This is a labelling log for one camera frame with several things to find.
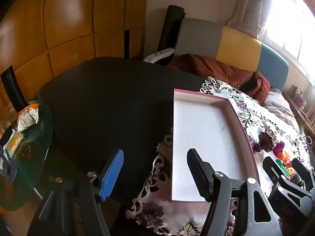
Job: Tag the grey pillow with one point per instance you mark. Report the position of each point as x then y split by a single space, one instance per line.
280 105

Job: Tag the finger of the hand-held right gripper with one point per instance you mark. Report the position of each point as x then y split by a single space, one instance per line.
301 170
270 169

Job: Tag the purple box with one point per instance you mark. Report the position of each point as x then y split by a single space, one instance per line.
299 98

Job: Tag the beige curtain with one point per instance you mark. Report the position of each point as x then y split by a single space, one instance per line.
251 5

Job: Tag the orange linking cubes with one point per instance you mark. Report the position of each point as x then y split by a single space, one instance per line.
283 155

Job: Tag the green plastic toy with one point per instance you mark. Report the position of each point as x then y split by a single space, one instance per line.
281 164

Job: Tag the rust brown blanket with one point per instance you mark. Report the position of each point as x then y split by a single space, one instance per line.
216 71

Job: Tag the white curved rail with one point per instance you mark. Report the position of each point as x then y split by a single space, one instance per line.
160 54

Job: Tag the white floral embroidered tablecloth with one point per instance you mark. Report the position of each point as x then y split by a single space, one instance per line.
256 120

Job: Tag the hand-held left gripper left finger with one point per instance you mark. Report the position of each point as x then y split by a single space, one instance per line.
112 177

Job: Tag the pink rimmed white tray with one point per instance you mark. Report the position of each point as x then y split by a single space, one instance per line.
201 140

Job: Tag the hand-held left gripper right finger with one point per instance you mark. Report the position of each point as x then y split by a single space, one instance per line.
199 174

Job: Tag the glass side table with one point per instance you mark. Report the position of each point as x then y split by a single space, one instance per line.
32 140

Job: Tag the white orange snack packet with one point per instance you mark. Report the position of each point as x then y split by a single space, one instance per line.
27 118

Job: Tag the window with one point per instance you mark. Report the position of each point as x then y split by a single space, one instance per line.
290 29

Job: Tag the grey yellow blue headboard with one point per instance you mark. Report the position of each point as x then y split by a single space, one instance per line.
236 46

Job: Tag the purple hat-shaped toy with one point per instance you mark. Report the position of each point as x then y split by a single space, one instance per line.
278 148

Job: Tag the wooden wardrobe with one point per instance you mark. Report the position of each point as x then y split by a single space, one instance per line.
69 17

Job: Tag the yellow packet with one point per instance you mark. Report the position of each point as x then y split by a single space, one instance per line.
13 143

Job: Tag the wooden bedside table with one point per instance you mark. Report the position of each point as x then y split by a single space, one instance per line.
305 118

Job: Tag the black rolled mat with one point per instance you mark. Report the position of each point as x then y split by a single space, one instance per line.
171 29

